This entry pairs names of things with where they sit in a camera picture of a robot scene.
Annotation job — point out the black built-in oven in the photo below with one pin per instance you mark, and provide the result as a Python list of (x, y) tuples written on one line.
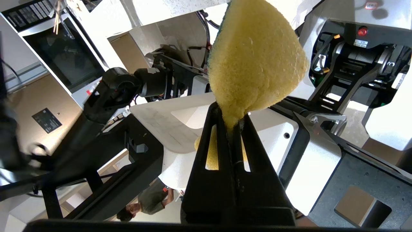
[(61, 51)]

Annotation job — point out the yellow green sponge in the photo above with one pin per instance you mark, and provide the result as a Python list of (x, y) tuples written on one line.
[(257, 58)]

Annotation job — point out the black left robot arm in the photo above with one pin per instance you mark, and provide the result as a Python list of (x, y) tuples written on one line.
[(96, 129)]

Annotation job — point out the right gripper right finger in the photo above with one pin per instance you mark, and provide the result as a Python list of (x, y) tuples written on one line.
[(264, 193)]

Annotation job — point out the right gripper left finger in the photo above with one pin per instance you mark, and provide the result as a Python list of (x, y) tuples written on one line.
[(206, 193)]

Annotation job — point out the seated person in grey shirt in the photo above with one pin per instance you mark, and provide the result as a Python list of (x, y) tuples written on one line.
[(151, 199)]

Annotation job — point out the red emergency stop button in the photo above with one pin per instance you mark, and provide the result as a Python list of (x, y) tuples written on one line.
[(362, 31)]

